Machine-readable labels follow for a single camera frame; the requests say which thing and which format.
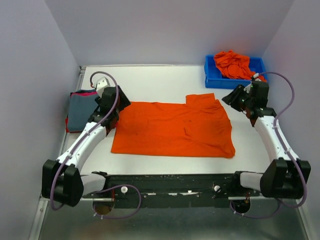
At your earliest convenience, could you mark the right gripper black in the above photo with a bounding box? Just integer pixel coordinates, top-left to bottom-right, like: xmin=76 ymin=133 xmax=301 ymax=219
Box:
xmin=222 ymin=84 xmax=254 ymax=113

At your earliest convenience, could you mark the orange t shirt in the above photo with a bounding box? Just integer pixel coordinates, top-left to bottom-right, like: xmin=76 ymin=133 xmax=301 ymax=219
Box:
xmin=213 ymin=50 xmax=258 ymax=80
xmin=111 ymin=93 xmax=236 ymax=159

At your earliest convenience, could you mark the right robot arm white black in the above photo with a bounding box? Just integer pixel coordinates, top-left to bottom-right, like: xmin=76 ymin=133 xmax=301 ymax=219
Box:
xmin=222 ymin=81 xmax=311 ymax=200

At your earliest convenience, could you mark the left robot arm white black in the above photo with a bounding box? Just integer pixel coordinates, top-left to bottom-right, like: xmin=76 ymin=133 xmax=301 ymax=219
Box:
xmin=41 ymin=86 xmax=131 ymax=207

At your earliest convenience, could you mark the folded dark teal t shirt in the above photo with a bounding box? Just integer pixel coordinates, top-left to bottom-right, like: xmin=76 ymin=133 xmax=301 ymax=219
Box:
xmin=74 ymin=89 xmax=96 ymax=94

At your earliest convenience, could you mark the folded grey-blue t shirt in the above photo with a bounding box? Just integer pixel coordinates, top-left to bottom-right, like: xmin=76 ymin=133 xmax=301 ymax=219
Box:
xmin=67 ymin=95 xmax=98 ymax=133

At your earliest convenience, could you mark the blue plastic bin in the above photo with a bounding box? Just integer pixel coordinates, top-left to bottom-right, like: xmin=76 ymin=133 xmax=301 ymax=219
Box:
xmin=204 ymin=55 xmax=266 ymax=90

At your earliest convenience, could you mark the crumpled orange t shirt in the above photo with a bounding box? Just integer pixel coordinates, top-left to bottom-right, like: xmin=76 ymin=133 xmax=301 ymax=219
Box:
xmin=213 ymin=50 xmax=258 ymax=80

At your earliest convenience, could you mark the folded red t shirt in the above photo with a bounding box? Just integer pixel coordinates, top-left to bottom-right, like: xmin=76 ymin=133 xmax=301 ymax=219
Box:
xmin=64 ymin=116 xmax=70 ymax=133

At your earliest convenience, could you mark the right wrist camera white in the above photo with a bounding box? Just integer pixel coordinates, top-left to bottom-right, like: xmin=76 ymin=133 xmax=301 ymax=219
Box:
xmin=243 ymin=83 xmax=252 ymax=93

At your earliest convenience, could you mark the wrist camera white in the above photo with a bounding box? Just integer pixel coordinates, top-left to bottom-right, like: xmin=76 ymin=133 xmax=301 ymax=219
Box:
xmin=95 ymin=77 xmax=111 ymax=97
xmin=243 ymin=83 xmax=252 ymax=93

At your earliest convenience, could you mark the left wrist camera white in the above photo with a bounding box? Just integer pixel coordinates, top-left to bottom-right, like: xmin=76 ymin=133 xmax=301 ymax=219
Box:
xmin=95 ymin=77 xmax=111 ymax=97

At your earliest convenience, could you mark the black mounting base rail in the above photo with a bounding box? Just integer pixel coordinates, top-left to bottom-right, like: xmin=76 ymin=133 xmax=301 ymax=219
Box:
xmin=51 ymin=172 xmax=292 ymax=210

